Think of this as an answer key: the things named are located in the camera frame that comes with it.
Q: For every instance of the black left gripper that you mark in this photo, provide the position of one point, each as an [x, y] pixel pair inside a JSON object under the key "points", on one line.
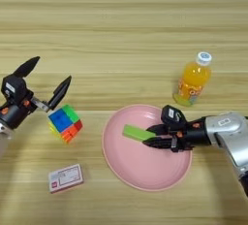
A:
{"points": [[16, 112]]}

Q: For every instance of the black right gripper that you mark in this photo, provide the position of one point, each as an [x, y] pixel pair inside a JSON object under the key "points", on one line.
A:
{"points": [[190, 135]]}

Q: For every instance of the green rectangular block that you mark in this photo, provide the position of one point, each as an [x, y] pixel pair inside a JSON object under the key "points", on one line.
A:
{"points": [[137, 133]]}

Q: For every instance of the multicolour puzzle cube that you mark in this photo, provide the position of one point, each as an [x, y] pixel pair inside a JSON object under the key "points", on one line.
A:
{"points": [[63, 122]]}

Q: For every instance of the orange juice bottle white cap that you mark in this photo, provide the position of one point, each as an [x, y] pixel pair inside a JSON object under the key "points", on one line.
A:
{"points": [[193, 78]]}

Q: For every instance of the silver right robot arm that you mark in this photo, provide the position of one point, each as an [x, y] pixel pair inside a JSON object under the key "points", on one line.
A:
{"points": [[231, 132]]}

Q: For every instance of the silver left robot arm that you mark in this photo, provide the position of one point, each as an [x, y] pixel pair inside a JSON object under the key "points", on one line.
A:
{"points": [[3, 135]]}

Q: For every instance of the right black box white label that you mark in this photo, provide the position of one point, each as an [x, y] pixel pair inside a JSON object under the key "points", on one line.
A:
{"points": [[172, 115]]}

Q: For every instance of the black box white label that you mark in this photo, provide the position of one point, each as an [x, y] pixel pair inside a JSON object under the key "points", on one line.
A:
{"points": [[172, 115], [13, 88]]}

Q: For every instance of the left black box white label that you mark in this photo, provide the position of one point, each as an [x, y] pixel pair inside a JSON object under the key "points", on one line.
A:
{"points": [[13, 88]]}

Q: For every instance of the pink round plate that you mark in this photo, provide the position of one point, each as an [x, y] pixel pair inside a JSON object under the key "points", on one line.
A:
{"points": [[142, 167]]}

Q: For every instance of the small white pink card box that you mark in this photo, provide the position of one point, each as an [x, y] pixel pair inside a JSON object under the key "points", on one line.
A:
{"points": [[66, 178]]}

